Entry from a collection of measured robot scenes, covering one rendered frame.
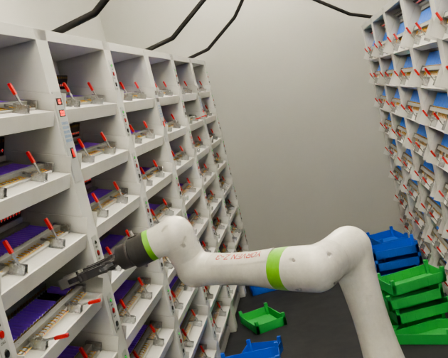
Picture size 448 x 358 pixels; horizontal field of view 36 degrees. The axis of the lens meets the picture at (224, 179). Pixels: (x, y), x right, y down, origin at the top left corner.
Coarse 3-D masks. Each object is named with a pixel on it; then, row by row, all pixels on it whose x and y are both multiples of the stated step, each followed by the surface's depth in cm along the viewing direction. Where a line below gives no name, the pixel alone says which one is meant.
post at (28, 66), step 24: (0, 48) 203; (24, 48) 203; (48, 48) 211; (0, 72) 204; (24, 72) 204; (48, 72) 206; (24, 144) 207; (48, 144) 206; (72, 192) 207; (24, 216) 210; (72, 264) 210; (120, 336) 218
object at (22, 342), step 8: (80, 288) 207; (72, 296) 199; (64, 304) 192; (48, 312) 185; (56, 312) 186; (40, 320) 178; (48, 320) 181; (32, 328) 173; (40, 328) 175; (24, 336) 168; (32, 336) 170; (16, 344) 163; (24, 344) 165; (16, 352) 161
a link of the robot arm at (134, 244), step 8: (128, 240) 198; (136, 240) 197; (128, 248) 196; (136, 248) 196; (144, 248) 195; (128, 256) 198; (136, 256) 196; (144, 256) 196; (136, 264) 197; (144, 264) 199
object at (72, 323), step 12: (60, 276) 211; (72, 288) 209; (84, 288) 209; (96, 288) 210; (84, 300) 203; (84, 312) 194; (96, 312) 206; (60, 324) 183; (72, 324) 184; (84, 324) 194; (48, 336) 175; (72, 336) 184; (48, 348) 167; (60, 348) 175
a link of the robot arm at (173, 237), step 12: (156, 228) 196; (168, 228) 194; (180, 228) 194; (192, 228) 197; (144, 240) 196; (156, 240) 195; (168, 240) 193; (180, 240) 193; (192, 240) 196; (156, 252) 196; (168, 252) 196; (180, 252) 195; (192, 252) 196
